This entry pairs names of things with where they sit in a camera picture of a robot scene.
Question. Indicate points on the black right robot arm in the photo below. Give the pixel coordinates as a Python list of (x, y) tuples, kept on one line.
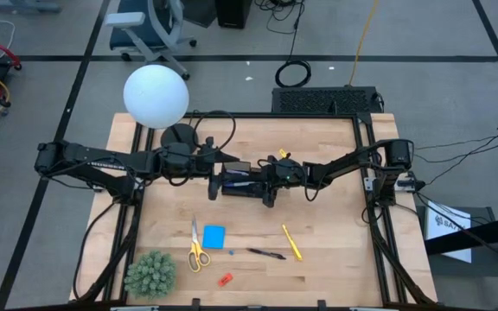
[(344, 166)]

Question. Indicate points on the red eraser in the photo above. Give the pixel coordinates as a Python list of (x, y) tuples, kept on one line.
[(225, 280)]

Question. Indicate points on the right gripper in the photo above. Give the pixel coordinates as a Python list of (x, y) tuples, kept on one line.
[(283, 170)]

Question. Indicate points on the black mesh desk organizer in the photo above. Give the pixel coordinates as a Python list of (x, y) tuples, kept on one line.
[(237, 166)]

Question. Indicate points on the blue sticky note pad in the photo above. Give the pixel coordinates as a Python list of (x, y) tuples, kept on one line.
[(214, 236)]

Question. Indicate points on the yellow tape tag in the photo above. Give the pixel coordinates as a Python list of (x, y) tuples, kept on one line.
[(283, 153)]

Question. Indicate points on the black grip pen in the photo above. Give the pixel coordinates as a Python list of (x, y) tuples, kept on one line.
[(266, 253)]

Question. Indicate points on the black metal table frame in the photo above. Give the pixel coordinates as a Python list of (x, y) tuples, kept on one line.
[(275, 116)]

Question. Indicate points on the white paper sheet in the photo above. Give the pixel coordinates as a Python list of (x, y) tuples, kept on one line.
[(448, 233)]

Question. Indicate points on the grey blue office chair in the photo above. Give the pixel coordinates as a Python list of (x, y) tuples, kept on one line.
[(141, 26)]

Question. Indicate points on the green artificial plant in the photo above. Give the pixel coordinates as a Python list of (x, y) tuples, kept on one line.
[(150, 274)]

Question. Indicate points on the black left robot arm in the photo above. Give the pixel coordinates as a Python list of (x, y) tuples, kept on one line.
[(102, 157)]

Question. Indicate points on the white globe table lamp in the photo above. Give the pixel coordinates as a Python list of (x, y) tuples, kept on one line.
[(156, 95)]

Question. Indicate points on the yellow highlighter pen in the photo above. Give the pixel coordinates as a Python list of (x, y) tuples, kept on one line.
[(292, 243)]

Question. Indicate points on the black perforated computer case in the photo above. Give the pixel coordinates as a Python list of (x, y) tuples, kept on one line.
[(322, 100)]

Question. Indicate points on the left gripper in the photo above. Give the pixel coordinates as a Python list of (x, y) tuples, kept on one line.
[(201, 160)]

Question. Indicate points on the black tower box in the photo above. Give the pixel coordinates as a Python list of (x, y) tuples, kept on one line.
[(233, 13)]

